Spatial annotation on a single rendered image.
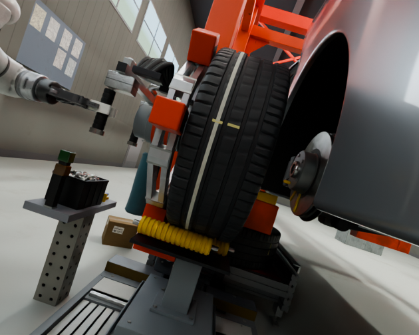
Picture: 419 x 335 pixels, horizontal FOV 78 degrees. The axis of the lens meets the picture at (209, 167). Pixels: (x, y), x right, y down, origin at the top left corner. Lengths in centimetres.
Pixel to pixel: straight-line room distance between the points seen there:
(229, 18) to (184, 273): 130
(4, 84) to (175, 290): 86
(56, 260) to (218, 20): 142
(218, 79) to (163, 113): 18
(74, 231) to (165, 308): 51
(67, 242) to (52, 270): 13
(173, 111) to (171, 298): 67
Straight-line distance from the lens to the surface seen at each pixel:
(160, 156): 72
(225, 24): 160
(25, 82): 99
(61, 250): 131
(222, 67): 75
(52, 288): 138
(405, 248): 417
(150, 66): 85
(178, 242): 86
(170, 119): 63
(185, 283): 101
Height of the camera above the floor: 75
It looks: 1 degrees up
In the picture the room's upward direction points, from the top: 18 degrees clockwise
